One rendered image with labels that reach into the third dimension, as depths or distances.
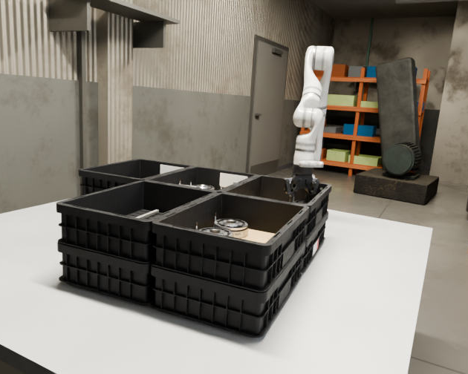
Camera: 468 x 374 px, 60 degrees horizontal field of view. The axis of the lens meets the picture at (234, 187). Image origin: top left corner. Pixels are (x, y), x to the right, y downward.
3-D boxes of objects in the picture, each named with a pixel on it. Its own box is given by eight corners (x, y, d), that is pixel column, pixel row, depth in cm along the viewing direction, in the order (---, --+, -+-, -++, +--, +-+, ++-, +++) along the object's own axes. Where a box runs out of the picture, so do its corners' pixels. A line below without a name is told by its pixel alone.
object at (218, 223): (223, 218, 129) (223, 216, 129) (252, 224, 125) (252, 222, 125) (208, 225, 120) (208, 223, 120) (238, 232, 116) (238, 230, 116)
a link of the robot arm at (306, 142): (319, 151, 150) (296, 148, 152) (324, 109, 147) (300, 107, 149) (319, 153, 144) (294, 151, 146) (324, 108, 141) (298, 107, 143)
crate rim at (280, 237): (218, 199, 133) (219, 191, 132) (309, 214, 122) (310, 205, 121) (148, 231, 96) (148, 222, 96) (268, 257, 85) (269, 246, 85)
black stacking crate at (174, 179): (195, 192, 182) (195, 167, 179) (257, 202, 171) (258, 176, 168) (142, 212, 146) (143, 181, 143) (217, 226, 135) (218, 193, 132)
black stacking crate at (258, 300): (215, 257, 137) (217, 224, 134) (302, 277, 126) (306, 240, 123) (146, 311, 101) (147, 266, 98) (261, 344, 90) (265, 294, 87)
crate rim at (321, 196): (259, 179, 169) (259, 174, 168) (331, 190, 158) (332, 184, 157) (218, 199, 133) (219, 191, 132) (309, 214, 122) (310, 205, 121)
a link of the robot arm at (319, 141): (327, 110, 165) (303, 108, 167) (319, 170, 178) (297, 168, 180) (327, 104, 173) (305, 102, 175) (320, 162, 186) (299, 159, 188)
